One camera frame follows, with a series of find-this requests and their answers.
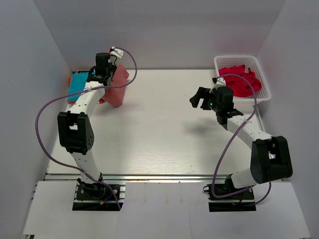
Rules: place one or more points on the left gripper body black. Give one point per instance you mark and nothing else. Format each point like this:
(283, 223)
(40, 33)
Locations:
(109, 78)

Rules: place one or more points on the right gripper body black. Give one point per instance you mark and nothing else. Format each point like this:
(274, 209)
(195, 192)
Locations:
(206, 100)

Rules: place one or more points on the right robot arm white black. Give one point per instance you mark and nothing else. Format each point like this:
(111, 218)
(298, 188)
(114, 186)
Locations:
(270, 155)

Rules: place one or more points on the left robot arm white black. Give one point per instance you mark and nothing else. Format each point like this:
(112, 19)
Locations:
(74, 127)

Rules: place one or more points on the red t shirt in basket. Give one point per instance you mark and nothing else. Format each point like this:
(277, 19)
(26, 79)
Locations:
(241, 87)

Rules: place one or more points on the folded teal t shirt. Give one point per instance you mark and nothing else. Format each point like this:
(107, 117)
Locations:
(83, 75)

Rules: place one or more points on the folded orange t shirt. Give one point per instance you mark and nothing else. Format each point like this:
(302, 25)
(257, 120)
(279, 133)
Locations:
(71, 100)

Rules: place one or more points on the white plastic basket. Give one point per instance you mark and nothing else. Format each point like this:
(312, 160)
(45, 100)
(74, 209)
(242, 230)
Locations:
(249, 61)

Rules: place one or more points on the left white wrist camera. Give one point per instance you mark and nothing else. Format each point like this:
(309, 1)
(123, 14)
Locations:
(116, 52)

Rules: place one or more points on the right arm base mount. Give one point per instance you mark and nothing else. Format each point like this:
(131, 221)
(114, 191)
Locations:
(224, 197)

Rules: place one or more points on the aluminium front rail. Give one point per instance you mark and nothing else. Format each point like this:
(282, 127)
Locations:
(133, 177)

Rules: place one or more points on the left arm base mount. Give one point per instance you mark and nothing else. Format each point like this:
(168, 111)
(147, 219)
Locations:
(98, 197)

